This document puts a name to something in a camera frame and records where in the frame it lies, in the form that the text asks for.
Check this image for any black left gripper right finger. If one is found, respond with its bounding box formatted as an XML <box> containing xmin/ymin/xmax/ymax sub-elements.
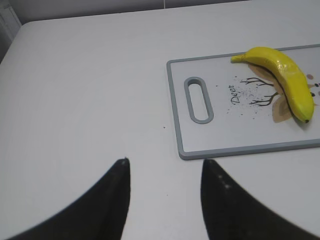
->
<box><xmin>201</xmin><ymin>159</ymin><xmax>318</xmax><ymax>240</ymax></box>

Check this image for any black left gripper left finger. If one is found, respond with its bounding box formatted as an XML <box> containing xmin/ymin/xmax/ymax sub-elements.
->
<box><xmin>12</xmin><ymin>158</ymin><xmax>131</xmax><ymax>240</ymax></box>

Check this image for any yellow plastic banana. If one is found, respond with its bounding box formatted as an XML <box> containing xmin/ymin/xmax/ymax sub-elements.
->
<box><xmin>230</xmin><ymin>46</ymin><xmax>314</xmax><ymax>123</ymax></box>

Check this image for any grey rimmed deer cutting board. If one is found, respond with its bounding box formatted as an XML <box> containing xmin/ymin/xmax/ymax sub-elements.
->
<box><xmin>166</xmin><ymin>44</ymin><xmax>320</xmax><ymax>160</ymax></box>

